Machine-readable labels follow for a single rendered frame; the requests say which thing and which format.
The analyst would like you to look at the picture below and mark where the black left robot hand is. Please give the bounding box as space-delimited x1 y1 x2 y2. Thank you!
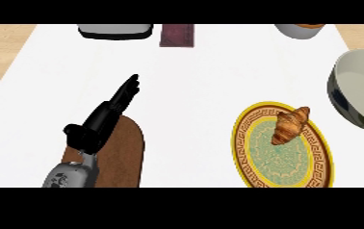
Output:
63 73 141 155

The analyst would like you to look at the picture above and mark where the yellow patterned plate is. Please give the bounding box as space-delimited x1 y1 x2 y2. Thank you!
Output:
231 101 336 189

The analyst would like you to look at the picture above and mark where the large grey bowl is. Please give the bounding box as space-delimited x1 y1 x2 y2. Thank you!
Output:
326 48 364 130

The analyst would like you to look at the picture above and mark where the brown wooden cutting board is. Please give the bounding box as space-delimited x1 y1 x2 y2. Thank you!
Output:
61 114 145 189

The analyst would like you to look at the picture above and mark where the grey and black appliance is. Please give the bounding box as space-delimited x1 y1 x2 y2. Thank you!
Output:
77 24 156 41

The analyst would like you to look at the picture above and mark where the brown croissant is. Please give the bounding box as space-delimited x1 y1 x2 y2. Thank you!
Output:
271 106 311 146

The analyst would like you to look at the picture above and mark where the grey pot with brown top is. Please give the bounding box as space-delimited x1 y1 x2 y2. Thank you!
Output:
273 24 327 40

